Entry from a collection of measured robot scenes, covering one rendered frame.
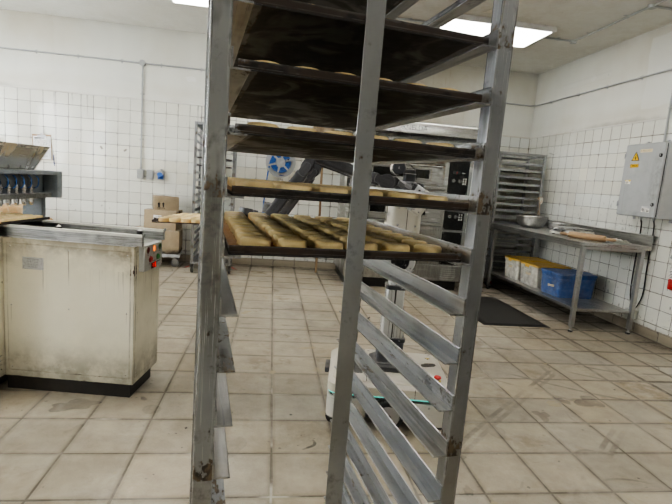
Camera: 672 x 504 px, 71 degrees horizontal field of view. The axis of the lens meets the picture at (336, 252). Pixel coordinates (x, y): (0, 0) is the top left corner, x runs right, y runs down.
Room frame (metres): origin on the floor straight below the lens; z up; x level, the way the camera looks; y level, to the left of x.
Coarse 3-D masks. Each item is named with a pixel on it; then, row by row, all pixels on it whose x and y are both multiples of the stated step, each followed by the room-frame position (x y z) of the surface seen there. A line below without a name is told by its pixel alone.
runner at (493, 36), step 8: (496, 32) 0.81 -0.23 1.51; (496, 40) 0.81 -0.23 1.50; (472, 48) 0.83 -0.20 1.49; (480, 48) 0.82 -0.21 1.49; (488, 48) 0.81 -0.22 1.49; (496, 48) 0.81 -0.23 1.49; (456, 56) 0.88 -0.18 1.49; (464, 56) 0.87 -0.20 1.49; (472, 56) 0.87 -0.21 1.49; (440, 64) 0.94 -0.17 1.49; (448, 64) 0.93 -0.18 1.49; (456, 64) 0.93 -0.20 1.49; (424, 72) 1.01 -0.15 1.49; (432, 72) 1.00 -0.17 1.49; (408, 80) 1.09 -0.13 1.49; (416, 80) 1.09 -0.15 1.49
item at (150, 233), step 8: (16, 224) 2.69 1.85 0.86; (24, 224) 2.69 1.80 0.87; (32, 224) 2.69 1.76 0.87; (40, 224) 2.69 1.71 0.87; (48, 224) 2.69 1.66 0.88; (56, 224) 2.69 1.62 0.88; (64, 224) 2.69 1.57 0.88; (72, 224) 2.69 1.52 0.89; (80, 224) 2.68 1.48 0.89; (88, 224) 2.68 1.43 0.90; (96, 224) 2.68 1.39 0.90; (104, 224) 2.71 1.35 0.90; (120, 232) 2.68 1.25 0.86; (128, 232) 2.68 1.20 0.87; (136, 232) 2.68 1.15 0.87; (144, 232) 2.68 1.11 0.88; (152, 232) 2.68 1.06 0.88; (160, 232) 2.68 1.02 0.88
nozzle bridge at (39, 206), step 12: (0, 168) 2.49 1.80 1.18; (0, 180) 2.50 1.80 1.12; (12, 180) 2.60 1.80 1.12; (36, 180) 2.80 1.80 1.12; (48, 180) 2.87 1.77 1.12; (60, 180) 2.90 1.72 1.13; (12, 192) 2.59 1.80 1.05; (36, 192) 2.79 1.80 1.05; (48, 192) 2.87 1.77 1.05; (60, 192) 2.89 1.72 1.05; (36, 204) 2.88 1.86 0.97
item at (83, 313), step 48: (48, 240) 2.39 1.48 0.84; (144, 240) 2.62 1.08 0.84; (48, 288) 2.38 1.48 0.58; (96, 288) 2.38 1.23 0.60; (144, 288) 2.51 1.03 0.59; (48, 336) 2.38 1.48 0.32; (96, 336) 2.38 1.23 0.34; (144, 336) 2.52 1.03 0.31; (48, 384) 2.41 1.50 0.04; (96, 384) 2.41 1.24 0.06
